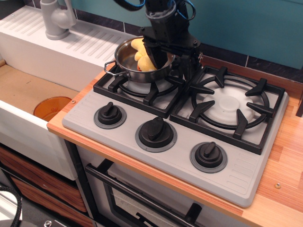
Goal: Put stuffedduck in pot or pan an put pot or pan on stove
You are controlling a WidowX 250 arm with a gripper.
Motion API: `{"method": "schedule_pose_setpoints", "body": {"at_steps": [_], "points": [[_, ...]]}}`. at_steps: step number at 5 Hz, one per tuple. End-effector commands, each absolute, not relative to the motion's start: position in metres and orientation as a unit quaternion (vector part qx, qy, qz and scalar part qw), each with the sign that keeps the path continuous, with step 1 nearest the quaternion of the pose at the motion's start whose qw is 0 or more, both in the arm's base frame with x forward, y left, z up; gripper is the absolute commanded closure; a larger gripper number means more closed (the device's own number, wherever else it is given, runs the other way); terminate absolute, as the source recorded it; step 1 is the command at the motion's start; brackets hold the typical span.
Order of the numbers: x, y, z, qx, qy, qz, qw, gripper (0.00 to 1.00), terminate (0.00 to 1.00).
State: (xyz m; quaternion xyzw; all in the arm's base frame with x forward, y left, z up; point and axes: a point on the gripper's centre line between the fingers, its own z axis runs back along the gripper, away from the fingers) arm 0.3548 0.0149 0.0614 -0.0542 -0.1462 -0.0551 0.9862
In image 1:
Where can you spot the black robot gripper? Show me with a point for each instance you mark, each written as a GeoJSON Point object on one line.
{"type": "Point", "coordinates": [171, 35]}

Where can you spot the yellow stuffed duck toy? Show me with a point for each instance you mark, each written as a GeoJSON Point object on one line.
{"type": "Point", "coordinates": [144, 62]}

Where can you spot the stainless steel pot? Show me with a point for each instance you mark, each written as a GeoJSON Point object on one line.
{"type": "Point", "coordinates": [124, 60]}

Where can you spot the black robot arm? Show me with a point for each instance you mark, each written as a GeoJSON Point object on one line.
{"type": "Point", "coordinates": [156, 9]}

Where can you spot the black middle stove knob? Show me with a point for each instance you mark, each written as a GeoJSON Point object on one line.
{"type": "Point", "coordinates": [156, 135]}

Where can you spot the black stove knob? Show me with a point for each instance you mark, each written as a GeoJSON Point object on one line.
{"type": "Point", "coordinates": [208, 157]}
{"type": "Point", "coordinates": [156, 135]}
{"type": "Point", "coordinates": [110, 116]}

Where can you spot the black left stove knob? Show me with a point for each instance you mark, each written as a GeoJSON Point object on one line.
{"type": "Point", "coordinates": [110, 116]}

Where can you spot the grey toy stove top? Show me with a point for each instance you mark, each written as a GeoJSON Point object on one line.
{"type": "Point", "coordinates": [237, 182]}

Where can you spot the black right stove knob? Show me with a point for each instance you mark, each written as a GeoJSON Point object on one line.
{"type": "Point", "coordinates": [208, 157]}

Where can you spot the black right burner grate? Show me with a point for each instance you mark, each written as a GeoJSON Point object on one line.
{"type": "Point", "coordinates": [237, 110]}

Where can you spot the black burner grate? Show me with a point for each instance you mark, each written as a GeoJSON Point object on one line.
{"type": "Point", "coordinates": [237, 110]}
{"type": "Point", "coordinates": [158, 98]}

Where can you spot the black left burner grate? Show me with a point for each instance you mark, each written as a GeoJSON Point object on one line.
{"type": "Point", "coordinates": [158, 98]}

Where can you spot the grey toy faucet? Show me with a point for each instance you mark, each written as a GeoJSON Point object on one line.
{"type": "Point", "coordinates": [57, 21]}

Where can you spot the orange plastic bowl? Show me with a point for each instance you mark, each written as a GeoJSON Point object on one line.
{"type": "Point", "coordinates": [50, 107]}

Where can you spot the white toy sink unit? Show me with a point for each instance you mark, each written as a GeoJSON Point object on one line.
{"type": "Point", "coordinates": [34, 68]}

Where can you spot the wooden drawer fronts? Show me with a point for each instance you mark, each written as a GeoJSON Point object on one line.
{"type": "Point", "coordinates": [45, 187]}

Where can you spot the oven door with black handle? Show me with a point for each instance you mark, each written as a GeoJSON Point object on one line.
{"type": "Point", "coordinates": [135, 208]}

